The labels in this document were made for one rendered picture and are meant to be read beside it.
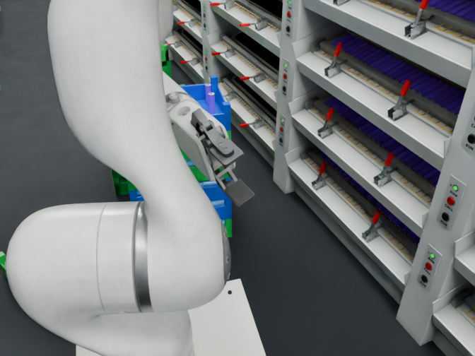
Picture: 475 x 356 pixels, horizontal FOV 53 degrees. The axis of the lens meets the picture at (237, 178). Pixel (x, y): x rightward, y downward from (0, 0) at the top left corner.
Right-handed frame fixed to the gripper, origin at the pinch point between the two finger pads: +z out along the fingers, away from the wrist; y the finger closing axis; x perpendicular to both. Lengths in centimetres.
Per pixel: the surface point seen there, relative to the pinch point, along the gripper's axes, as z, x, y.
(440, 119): -5, -53, 30
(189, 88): -68, -22, 38
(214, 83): -64, -28, 38
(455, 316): 21, -34, 64
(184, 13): -162, -66, 73
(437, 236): 10, -38, 46
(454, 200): 10, -41, 35
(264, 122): -77, -50, 79
